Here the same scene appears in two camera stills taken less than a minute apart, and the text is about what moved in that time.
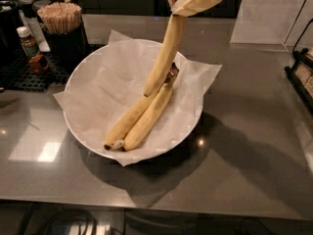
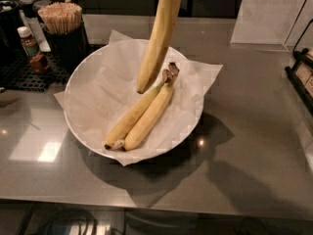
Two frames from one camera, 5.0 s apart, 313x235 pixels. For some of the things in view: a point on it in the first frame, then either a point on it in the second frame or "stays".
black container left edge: (10, 32) stays
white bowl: (133, 100) stays
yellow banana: (154, 114) stays
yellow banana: (171, 46) → (161, 34)
